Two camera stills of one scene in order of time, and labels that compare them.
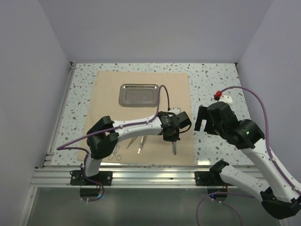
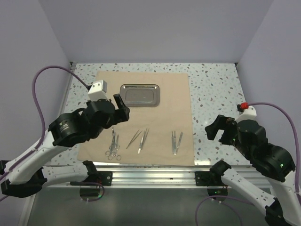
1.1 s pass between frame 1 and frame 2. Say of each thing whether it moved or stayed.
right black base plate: stayed
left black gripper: moved
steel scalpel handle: stayed
